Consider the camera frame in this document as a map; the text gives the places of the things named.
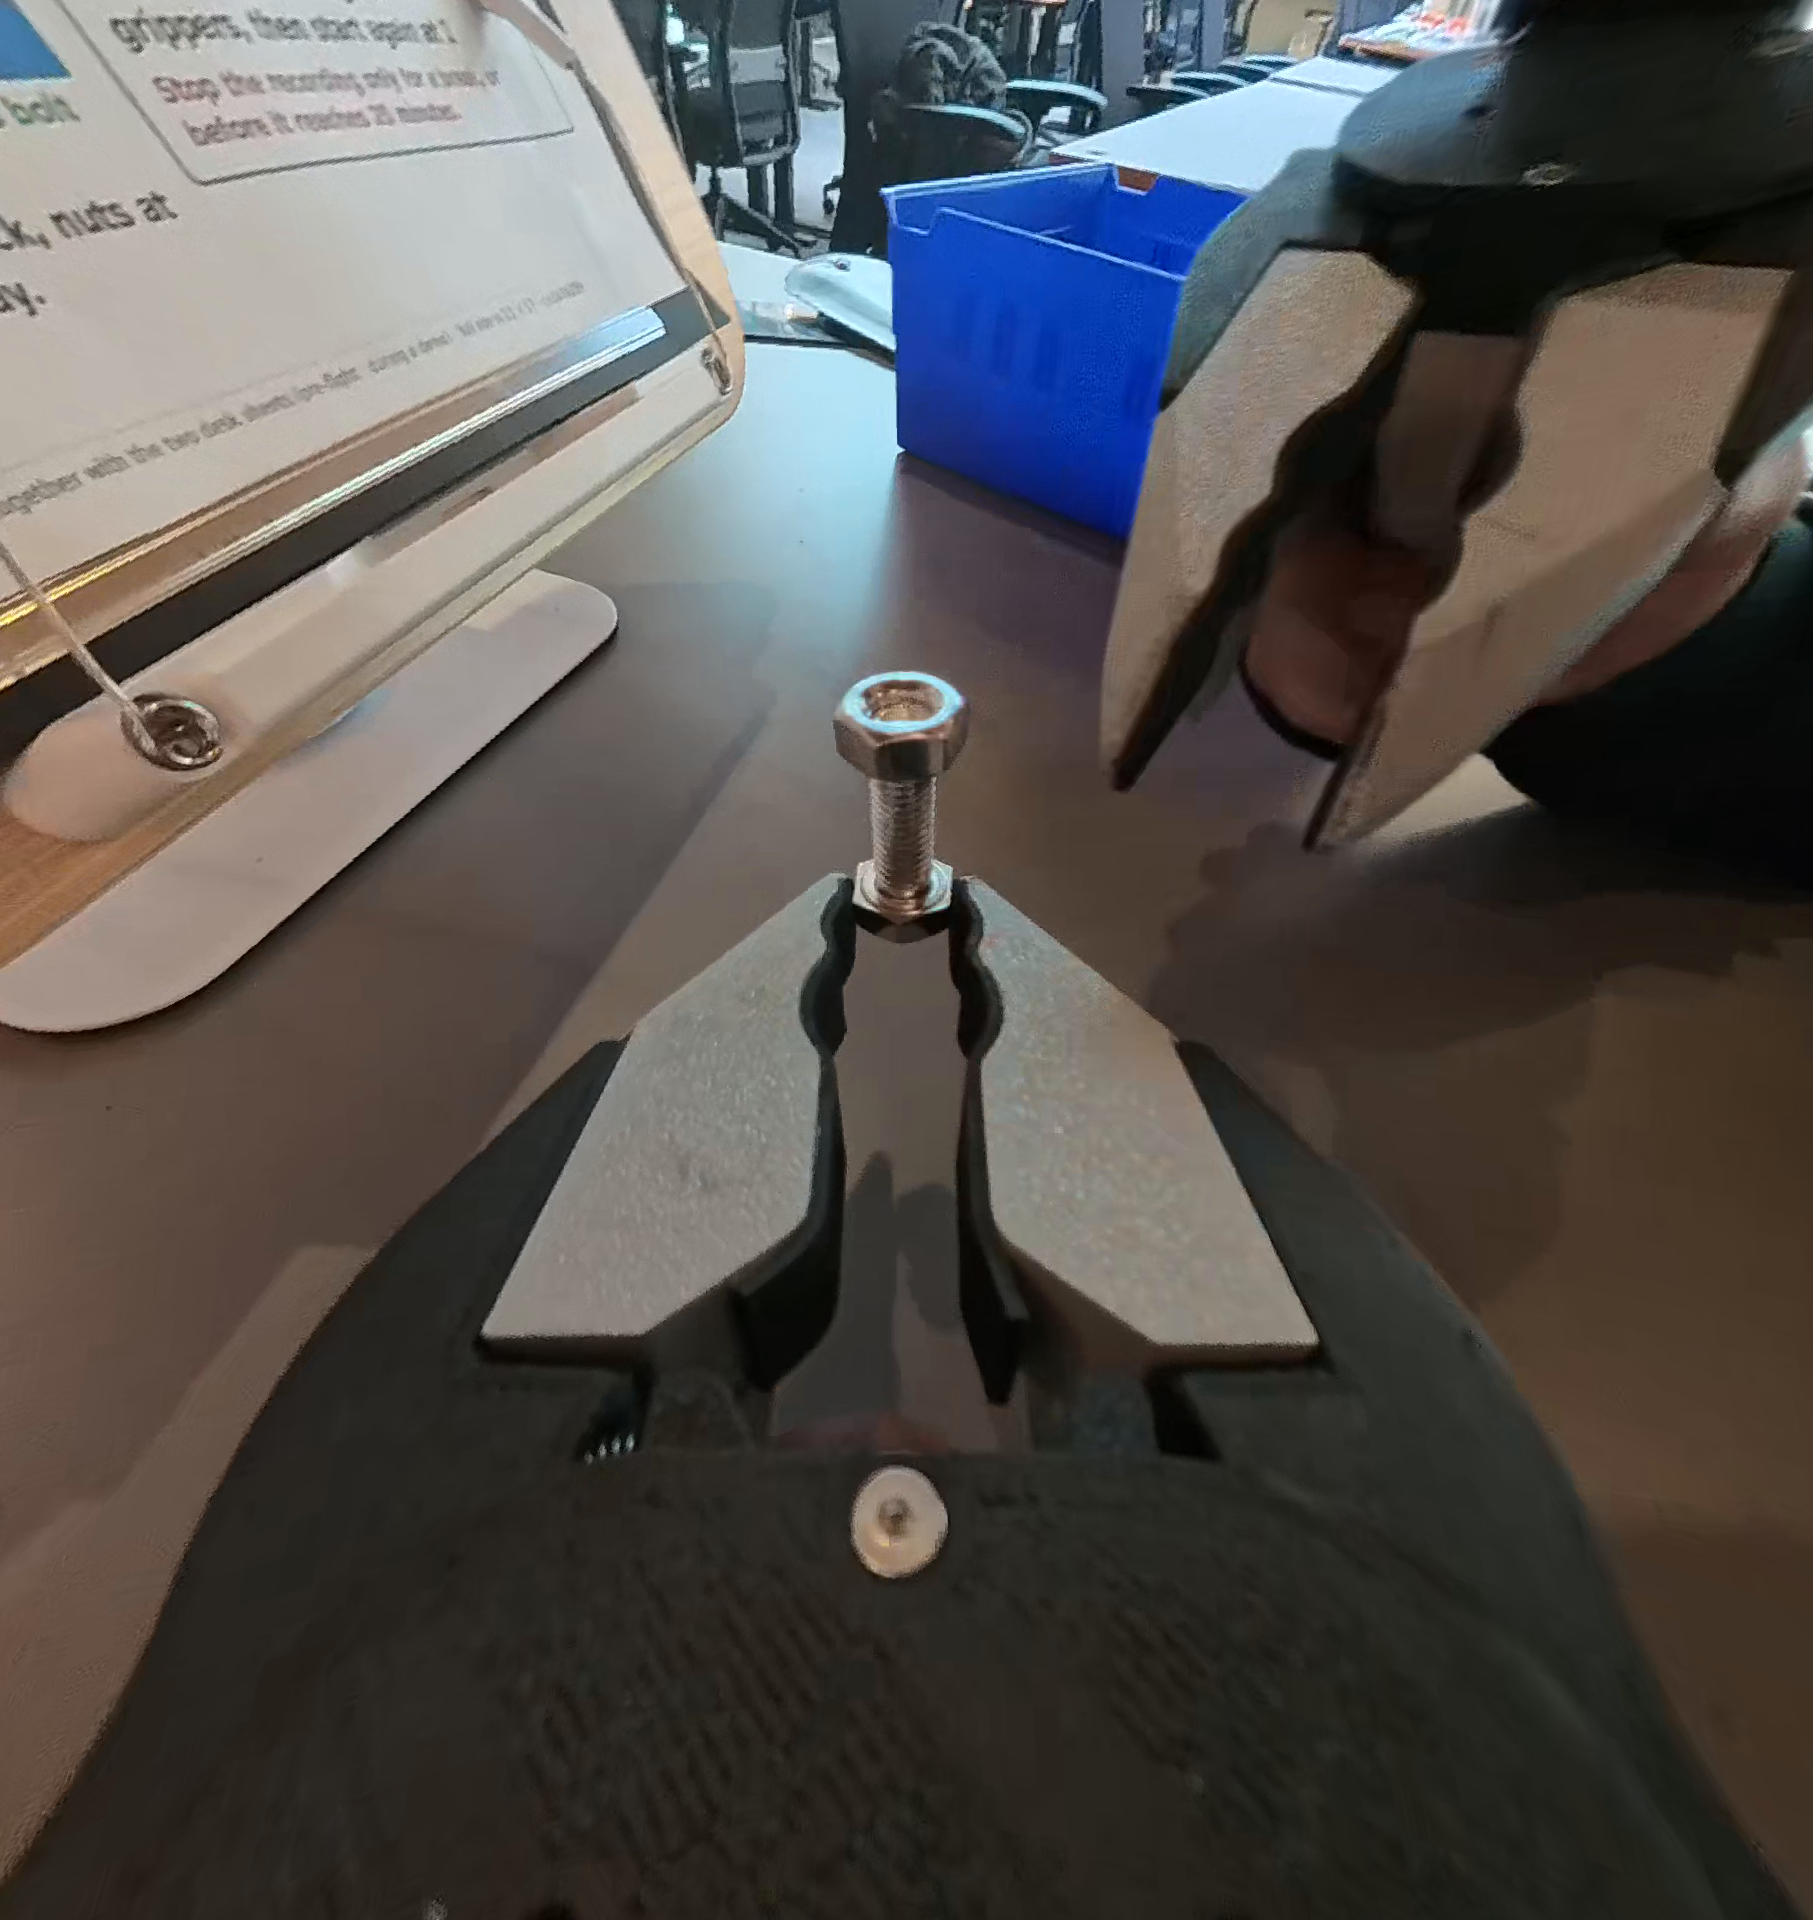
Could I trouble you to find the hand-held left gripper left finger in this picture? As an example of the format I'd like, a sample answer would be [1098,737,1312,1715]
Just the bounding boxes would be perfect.
[480,873,861,1394]

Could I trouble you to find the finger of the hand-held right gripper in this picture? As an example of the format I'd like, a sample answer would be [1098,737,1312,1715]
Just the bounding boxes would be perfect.
[1304,262,1813,852]
[1101,242,1430,791]

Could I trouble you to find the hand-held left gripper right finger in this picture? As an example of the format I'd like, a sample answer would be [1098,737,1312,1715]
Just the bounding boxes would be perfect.
[949,873,1321,1409]

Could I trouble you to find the steel bolt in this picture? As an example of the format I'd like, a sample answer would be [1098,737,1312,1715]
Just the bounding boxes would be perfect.
[851,756,957,942]

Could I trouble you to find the steel hex nut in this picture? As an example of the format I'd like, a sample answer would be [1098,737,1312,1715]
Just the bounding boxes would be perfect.
[832,672,972,770]

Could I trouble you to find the person's right forearm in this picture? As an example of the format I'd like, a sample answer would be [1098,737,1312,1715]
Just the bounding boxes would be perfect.
[1491,496,1813,903]

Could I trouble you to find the person's right hand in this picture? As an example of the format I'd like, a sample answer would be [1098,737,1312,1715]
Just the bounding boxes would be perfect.
[1239,446,1813,756]

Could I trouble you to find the blue plastic bin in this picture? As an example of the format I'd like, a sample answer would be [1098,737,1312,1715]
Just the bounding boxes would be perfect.
[884,165,1254,542]

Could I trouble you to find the white table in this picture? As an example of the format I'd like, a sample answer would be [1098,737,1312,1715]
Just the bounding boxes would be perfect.
[1057,52,1395,197]

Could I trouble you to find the pale rounded object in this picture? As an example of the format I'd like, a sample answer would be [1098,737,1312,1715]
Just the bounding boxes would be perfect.
[784,253,901,354]

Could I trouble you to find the wooden document stand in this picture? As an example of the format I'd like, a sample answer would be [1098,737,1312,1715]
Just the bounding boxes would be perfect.
[0,0,744,1036]

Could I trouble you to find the black office chair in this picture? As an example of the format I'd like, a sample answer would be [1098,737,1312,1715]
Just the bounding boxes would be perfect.
[667,0,833,249]

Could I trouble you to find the printed instruction sheet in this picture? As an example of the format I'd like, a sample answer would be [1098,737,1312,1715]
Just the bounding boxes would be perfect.
[0,0,694,594]

